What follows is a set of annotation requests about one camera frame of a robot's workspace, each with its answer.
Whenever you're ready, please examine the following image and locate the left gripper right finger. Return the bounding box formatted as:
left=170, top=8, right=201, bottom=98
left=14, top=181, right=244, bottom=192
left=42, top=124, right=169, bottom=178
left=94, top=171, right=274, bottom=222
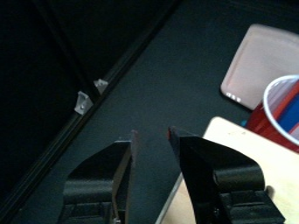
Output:
left=166, top=125, right=286, bottom=224

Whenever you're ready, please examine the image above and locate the black frame post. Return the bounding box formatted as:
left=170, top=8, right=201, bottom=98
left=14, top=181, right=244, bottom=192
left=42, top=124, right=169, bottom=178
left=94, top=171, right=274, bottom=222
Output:
left=31, top=0, right=100, bottom=99

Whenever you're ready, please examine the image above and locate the wooden drawer box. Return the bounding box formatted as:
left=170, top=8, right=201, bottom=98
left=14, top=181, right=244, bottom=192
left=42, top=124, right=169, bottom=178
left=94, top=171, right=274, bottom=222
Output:
left=154, top=115, right=299, bottom=224

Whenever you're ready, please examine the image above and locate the blue tool with red tip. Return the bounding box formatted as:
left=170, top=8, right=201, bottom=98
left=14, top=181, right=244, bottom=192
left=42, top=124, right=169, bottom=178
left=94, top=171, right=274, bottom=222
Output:
left=277, top=93, right=299, bottom=132

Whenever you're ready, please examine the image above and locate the pink plastic tray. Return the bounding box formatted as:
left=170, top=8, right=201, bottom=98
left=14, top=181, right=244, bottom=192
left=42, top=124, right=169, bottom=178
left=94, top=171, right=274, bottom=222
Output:
left=218, top=24, right=299, bottom=111

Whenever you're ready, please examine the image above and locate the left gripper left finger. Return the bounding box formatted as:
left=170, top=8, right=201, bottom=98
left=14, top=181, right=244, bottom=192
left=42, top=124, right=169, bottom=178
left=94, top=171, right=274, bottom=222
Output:
left=57, top=129, right=138, bottom=224

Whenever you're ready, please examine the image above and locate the black frame rail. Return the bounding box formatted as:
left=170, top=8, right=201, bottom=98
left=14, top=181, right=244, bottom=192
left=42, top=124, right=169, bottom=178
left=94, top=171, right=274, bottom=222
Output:
left=0, top=0, right=184, bottom=218

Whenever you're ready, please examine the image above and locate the silver frame bracket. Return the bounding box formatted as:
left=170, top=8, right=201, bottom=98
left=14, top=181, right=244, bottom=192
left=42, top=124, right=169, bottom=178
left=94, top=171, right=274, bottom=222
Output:
left=92, top=78, right=109, bottom=95
left=73, top=90, right=94, bottom=116

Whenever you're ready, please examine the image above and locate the red plastic cup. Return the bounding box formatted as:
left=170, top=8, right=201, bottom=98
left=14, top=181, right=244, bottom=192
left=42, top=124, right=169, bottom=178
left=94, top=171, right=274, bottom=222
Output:
left=244, top=73, right=299, bottom=154

